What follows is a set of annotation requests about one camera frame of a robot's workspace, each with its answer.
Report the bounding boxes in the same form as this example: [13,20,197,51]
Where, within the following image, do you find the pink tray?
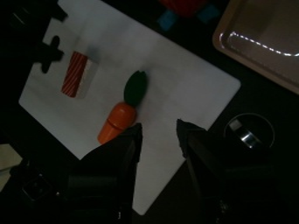
[211,0,299,96]

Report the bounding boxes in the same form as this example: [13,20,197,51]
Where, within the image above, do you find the orange toy carrot green leaf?
[96,69,149,145]

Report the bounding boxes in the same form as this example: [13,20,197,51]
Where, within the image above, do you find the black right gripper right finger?
[175,118,235,224]

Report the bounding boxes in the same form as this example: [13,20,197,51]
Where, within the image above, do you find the small metal pot with handle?
[223,112,276,156]

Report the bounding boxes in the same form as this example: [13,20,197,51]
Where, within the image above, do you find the red plastic cup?
[156,0,221,32]

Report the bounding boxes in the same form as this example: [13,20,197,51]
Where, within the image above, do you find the white cutting board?
[17,0,241,216]

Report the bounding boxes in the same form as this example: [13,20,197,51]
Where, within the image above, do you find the white toy block red top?
[60,50,99,99]

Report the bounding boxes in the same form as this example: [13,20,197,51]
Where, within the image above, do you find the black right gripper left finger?
[76,122,144,224]

